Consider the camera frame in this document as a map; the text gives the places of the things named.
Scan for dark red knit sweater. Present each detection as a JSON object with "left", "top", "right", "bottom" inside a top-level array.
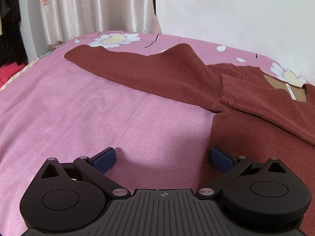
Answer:
[{"left": 63, "top": 42, "right": 315, "bottom": 202}]

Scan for dark clothes at left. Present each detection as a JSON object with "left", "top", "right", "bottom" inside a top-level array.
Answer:
[{"left": 1, "top": 0, "right": 28, "bottom": 86}]

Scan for pink floral bed sheet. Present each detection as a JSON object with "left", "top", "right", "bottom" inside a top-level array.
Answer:
[{"left": 1, "top": 32, "right": 314, "bottom": 235}]

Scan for beige floral curtain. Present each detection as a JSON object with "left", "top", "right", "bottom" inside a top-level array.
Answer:
[{"left": 39, "top": 0, "right": 161, "bottom": 50}]

